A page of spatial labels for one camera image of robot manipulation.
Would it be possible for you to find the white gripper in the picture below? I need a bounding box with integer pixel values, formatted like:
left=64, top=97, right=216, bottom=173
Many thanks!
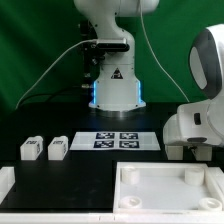
left=163, top=114, right=190, bottom=146

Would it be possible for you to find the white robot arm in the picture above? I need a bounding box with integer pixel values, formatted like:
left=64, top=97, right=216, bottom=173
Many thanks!
left=74, top=0, right=224, bottom=147

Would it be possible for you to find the white left obstacle wall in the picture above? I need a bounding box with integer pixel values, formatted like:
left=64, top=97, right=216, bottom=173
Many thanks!
left=0, top=167, right=15, bottom=204

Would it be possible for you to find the white sheet with AprilTags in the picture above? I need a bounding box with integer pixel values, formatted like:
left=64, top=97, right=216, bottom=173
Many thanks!
left=70, top=131, right=160, bottom=151

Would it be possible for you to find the white square tabletop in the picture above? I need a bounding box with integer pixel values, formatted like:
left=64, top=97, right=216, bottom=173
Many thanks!
left=113, top=162, right=224, bottom=214

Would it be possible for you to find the grey cable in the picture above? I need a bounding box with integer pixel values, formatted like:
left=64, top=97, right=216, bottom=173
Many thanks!
left=15, top=39, right=98, bottom=110

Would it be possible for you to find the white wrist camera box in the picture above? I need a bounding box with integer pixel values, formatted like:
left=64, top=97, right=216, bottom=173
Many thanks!
left=177, top=100, right=224, bottom=147

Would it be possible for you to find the black cable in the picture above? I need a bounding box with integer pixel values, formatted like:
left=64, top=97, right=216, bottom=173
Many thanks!
left=19, top=87, right=84, bottom=106

